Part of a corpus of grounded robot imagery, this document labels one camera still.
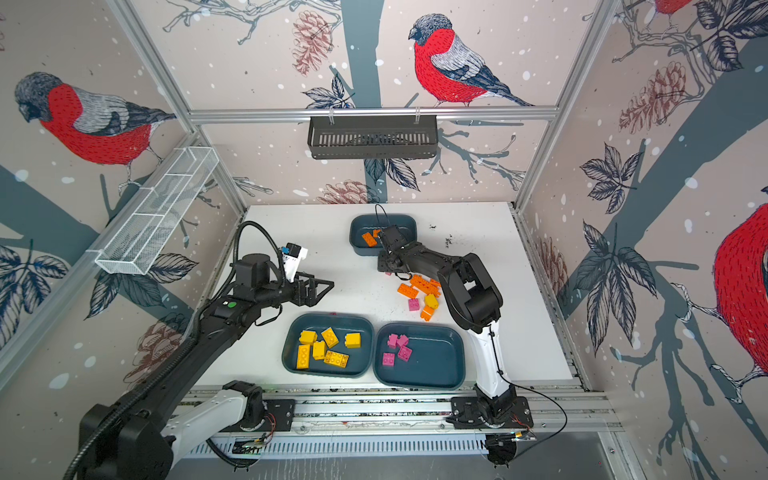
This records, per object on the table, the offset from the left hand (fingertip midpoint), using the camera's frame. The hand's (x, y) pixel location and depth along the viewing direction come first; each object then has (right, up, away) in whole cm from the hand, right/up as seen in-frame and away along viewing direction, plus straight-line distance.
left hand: (320, 281), depth 77 cm
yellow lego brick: (-6, -18, +9) cm, 21 cm away
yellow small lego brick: (+31, -9, +16) cm, 36 cm away
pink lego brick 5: (+26, -10, +16) cm, 32 cm away
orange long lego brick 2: (+32, -5, +20) cm, 38 cm away
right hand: (+16, +1, +25) cm, 30 cm away
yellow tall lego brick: (-1, -21, +5) cm, 21 cm away
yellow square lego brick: (+8, -18, +7) cm, 21 cm away
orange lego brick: (+10, +10, +33) cm, 36 cm away
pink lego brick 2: (+19, -18, +7) cm, 27 cm away
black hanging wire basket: (+10, +48, +30) cm, 57 cm away
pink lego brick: (+18, -23, +4) cm, 29 cm away
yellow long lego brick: (-6, -23, +6) cm, 24 cm away
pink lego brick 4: (+22, -18, +7) cm, 29 cm away
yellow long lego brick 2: (+3, -23, +4) cm, 23 cm away
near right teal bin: (+32, -23, +4) cm, 39 cm away
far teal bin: (+10, +17, +37) cm, 42 cm away
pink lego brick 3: (+22, -22, +6) cm, 32 cm away
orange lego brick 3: (+30, -12, +13) cm, 35 cm away
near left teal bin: (+10, -23, +4) cm, 25 cm away
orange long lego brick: (+13, +12, +37) cm, 41 cm away
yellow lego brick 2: (+1, -18, +9) cm, 20 cm away
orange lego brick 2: (+24, -7, +19) cm, 31 cm away
